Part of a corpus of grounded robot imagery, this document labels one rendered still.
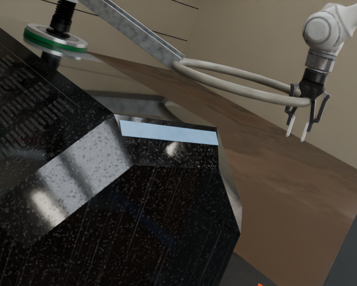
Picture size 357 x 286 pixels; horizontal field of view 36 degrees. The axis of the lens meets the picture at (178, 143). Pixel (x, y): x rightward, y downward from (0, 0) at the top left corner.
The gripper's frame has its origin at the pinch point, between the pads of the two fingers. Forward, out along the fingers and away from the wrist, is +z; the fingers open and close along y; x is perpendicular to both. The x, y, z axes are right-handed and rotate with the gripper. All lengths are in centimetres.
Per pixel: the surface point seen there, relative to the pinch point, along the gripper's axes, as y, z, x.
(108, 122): 33, -1, 73
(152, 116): 28, -2, 59
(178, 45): 273, 41, -609
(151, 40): 53, -15, 14
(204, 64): 40.7, -9.9, -11.8
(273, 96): 7.6, -10.4, 19.3
